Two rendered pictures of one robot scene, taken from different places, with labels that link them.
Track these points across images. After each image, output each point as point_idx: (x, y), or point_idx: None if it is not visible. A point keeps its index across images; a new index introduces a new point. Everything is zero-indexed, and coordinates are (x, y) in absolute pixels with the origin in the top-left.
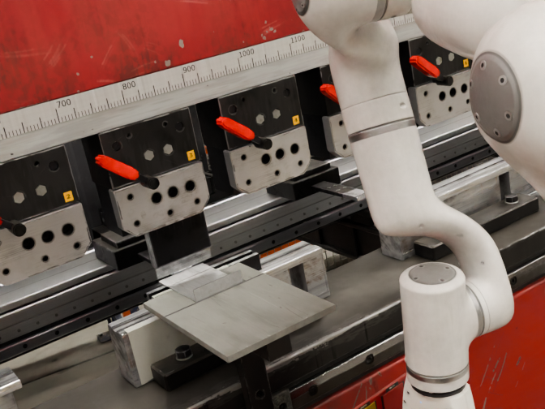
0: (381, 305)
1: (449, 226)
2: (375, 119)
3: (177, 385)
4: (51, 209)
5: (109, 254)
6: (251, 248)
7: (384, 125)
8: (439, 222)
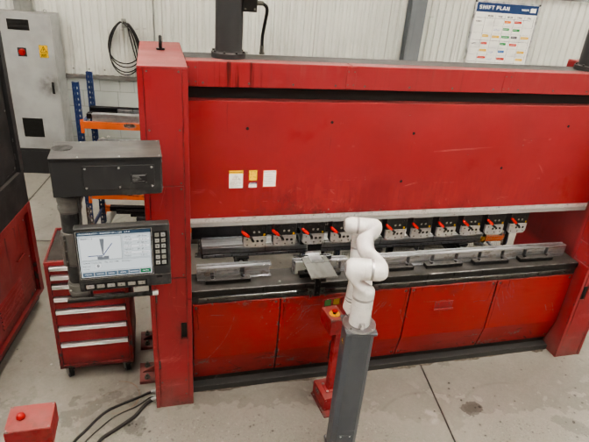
0: None
1: None
2: (355, 246)
3: (301, 277)
4: (289, 234)
5: (299, 239)
6: (335, 248)
7: (356, 248)
8: None
